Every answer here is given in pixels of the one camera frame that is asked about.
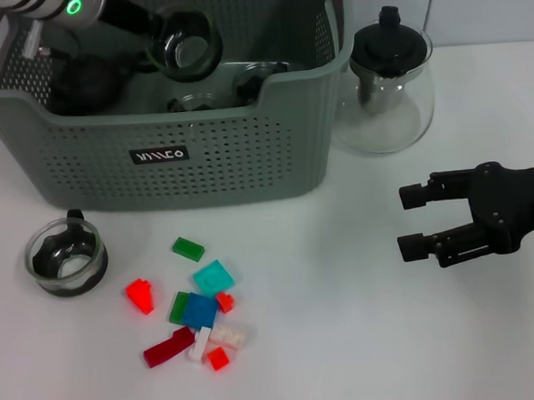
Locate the dark red long brick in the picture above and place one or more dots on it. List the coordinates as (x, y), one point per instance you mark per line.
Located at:
(165, 351)

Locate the orange-red small square brick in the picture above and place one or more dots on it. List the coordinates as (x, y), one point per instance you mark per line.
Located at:
(218, 358)

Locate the glass teacup with black sleeve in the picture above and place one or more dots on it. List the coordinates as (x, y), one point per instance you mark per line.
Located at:
(250, 86)
(188, 52)
(66, 255)
(190, 101)

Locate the small red stud brick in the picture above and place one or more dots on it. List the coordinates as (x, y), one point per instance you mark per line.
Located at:
(224, 303)

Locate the blue square brick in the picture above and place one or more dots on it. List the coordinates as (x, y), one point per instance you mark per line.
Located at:
(202, 311)

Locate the teal square brick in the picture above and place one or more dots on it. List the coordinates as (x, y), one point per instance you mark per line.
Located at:
(214, 278)

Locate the translucent white wide brick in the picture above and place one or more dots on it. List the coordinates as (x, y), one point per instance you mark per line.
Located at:
(230, 336)

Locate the black clay teapot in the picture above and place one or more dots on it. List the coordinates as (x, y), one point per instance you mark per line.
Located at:
(88, 84)

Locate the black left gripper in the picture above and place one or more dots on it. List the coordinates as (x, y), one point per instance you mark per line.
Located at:
(127, 15)

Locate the glass teapot with black lid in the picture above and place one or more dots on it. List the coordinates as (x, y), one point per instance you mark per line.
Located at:
(389, 44)

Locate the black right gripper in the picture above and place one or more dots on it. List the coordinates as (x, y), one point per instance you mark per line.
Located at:
(519, 201)

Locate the grey-green perforated storage bin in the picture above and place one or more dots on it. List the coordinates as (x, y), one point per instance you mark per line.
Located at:
(244, 155)

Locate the opaque green two-stud brick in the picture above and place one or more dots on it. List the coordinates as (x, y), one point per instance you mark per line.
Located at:
(188, 248)

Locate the translucent green flat brick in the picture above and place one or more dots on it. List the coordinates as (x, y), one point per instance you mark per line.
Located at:
(178, 308)

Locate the orange-red slope brick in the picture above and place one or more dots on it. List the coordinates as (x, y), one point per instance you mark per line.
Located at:
(141, 297)

